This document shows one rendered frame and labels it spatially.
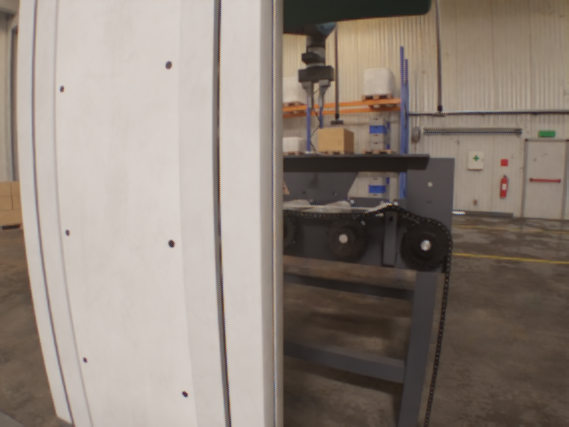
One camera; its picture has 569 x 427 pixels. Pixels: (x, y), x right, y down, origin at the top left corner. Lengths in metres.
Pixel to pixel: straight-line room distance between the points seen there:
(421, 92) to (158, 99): 10.34
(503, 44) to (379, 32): 3.65
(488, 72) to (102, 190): 10.60
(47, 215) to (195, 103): 0.24
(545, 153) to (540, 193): 1.10
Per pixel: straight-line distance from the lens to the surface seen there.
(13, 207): 8.32
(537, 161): 10.51
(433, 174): 1.23
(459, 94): 10.53
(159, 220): 0.32
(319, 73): 1.27
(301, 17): 0.54
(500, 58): 10.90
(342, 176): 1.30
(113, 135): 0.36
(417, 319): 1.32
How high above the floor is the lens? 1.10
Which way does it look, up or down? 7 degrees down
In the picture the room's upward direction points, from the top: straight up
